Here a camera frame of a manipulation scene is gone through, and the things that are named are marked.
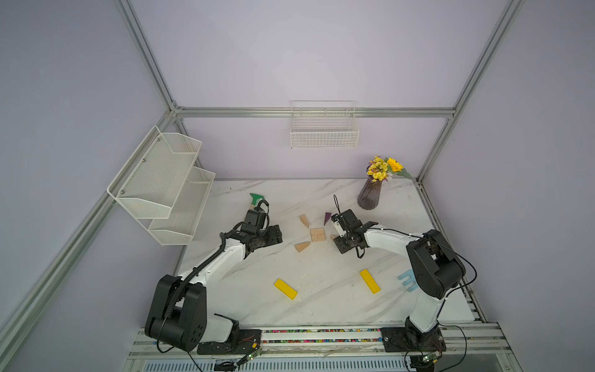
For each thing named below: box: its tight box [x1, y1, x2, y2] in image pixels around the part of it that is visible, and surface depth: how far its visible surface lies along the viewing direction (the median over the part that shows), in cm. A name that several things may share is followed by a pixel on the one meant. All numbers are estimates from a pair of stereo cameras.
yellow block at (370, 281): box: [359, 268, 382, 295], surface depth 88 cm
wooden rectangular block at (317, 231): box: [309, 227, 325, 235], surface depth 103 cm
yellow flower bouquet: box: [366, 155, 413, 183], surface depth 92 cm
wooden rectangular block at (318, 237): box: [310, 233, 327, 242], surface depth 100 cm
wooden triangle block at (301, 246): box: [294, 241, 311, 253], surface depth 97 cm
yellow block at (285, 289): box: [273, 278, 299, 300], surface depth 86 cm
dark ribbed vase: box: [357, 175, 383, 211], surface depth 106 cm
